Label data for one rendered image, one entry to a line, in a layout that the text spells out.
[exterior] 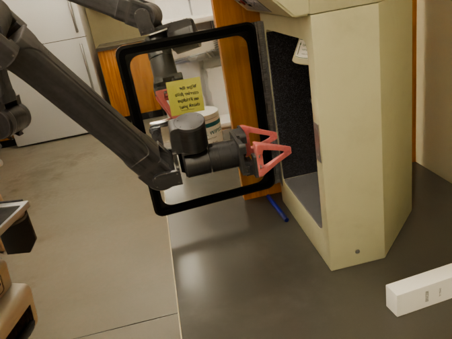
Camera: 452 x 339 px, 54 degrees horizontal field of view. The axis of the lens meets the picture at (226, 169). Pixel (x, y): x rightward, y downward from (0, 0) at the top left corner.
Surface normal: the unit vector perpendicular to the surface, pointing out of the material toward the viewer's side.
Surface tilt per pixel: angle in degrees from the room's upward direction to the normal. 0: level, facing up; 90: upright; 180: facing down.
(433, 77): 90
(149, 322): 0
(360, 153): 90
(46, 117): 90
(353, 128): 90
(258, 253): 0
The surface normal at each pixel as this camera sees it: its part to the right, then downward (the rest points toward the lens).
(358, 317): -0.16, -0.91
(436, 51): -0.97, 0.22
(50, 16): 0.18, 0.36
